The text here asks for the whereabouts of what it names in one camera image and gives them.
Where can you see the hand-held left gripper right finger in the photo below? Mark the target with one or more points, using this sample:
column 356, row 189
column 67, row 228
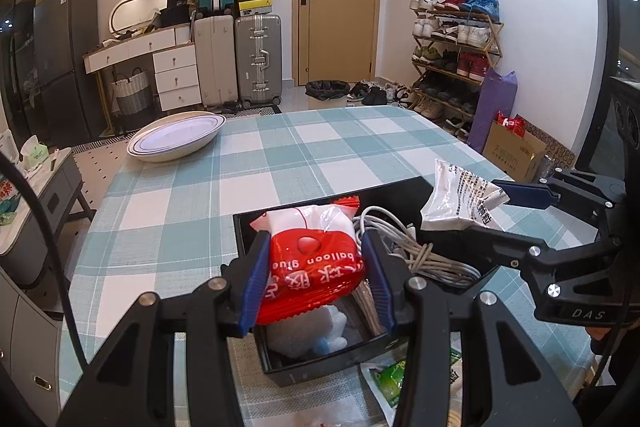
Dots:
column 377, row 282

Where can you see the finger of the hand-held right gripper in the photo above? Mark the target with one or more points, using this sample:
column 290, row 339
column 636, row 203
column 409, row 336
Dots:
column 525, row 194
column 500, row 243

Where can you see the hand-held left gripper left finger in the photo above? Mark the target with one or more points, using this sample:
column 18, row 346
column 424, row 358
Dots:
column 252, row 282

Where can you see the white foil packet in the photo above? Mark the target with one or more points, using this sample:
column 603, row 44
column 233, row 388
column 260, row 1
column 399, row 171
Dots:
column 460, row 202

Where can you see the red and white packet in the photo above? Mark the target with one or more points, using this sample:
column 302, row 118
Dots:
column 310, row 267

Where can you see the black rectangular box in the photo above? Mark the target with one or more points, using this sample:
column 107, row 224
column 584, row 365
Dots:
column 300, row 372

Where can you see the open cardboard box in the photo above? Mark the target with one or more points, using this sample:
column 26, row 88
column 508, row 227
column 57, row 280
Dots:
column 510, row 157

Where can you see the purple bag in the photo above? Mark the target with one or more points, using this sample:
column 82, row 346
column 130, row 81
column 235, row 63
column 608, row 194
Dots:
column 492, row 117

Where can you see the white printed packet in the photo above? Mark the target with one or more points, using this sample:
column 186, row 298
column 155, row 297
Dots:
column 454, row 364

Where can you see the white oval plate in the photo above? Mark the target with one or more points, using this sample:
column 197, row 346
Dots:
column 175, row 137

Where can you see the wooden shoe rack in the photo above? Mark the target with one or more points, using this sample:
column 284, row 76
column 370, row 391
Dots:
column 496, row 32

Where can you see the shoe rack with shoes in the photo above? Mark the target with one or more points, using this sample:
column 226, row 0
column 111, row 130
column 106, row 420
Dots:
column 470, row 34

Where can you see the dark door mat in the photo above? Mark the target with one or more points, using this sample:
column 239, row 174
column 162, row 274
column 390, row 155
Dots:
column 260, row 109

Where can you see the cluster of dark shoes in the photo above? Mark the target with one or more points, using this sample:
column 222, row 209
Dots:
column 375, row 96

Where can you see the black trash bin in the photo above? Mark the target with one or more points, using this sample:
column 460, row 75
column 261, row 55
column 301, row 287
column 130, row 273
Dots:
column 327, row 89

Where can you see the white dresser with drawers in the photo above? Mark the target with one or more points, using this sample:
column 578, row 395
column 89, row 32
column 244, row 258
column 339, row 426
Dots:
column 175, row 77

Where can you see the grey coffee table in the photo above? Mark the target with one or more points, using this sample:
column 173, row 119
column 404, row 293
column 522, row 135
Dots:
column 55, row 187

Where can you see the silver suitcase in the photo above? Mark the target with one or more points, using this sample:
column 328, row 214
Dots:
column 250, row 62

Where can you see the woven basket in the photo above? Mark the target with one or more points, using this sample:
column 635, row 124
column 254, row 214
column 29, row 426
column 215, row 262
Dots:
column 132, row 97

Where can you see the beige suitcase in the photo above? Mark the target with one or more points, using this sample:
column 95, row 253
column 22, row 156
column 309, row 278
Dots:
column 215, row 62

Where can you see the grey drawer cabinet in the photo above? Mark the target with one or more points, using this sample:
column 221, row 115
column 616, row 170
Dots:
column 30, row 342

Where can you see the green and white tissue packet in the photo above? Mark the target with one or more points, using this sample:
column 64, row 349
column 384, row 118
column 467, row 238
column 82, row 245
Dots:
column 35, row 154

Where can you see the colourful printed bowl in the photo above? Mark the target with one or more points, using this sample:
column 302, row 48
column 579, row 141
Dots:
column 7, row 202

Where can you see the black and yellow shoe box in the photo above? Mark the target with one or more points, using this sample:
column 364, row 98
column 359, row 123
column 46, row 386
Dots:
column 256, row 8

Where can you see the black paper bag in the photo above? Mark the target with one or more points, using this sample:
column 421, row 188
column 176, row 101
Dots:
column 177, row 2

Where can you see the white oval mirror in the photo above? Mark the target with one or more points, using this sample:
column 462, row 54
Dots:
column 135, row 14

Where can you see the grey refrigerator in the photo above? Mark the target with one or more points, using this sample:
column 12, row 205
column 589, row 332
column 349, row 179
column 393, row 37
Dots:
column 65, row 57

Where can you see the black glass cabinet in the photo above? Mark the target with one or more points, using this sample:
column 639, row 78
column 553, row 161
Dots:
column 17, row 72

